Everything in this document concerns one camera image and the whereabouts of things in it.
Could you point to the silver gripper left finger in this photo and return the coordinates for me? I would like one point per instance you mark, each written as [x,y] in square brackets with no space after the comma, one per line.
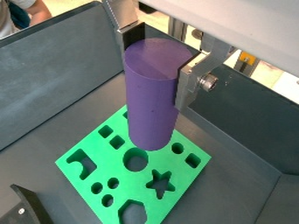
[130,29]

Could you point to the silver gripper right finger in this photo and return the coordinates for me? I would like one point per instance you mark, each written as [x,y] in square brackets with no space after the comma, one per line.
[197,77]

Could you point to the purple cylinder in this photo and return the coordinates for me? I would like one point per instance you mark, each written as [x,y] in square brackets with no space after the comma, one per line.
[153,61]

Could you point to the grey tray bin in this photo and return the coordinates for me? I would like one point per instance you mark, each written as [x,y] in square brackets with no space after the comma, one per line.
[62,85]

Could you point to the person in background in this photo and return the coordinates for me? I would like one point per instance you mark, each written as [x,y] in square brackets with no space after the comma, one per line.
[21,14]

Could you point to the green shape sorter board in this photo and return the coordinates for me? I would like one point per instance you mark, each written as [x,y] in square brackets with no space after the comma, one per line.
[117,176]

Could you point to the black bracket corner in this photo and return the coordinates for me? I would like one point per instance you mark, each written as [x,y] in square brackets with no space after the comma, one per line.
[29,211]

